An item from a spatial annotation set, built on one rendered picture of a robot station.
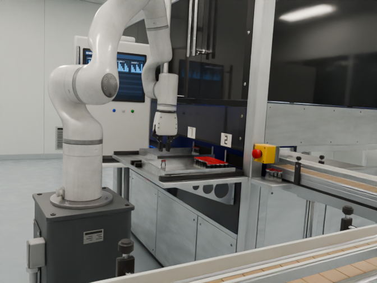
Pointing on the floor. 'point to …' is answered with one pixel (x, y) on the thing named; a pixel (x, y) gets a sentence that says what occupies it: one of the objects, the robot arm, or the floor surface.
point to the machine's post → (255, 121)
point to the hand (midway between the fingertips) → (164, 146)
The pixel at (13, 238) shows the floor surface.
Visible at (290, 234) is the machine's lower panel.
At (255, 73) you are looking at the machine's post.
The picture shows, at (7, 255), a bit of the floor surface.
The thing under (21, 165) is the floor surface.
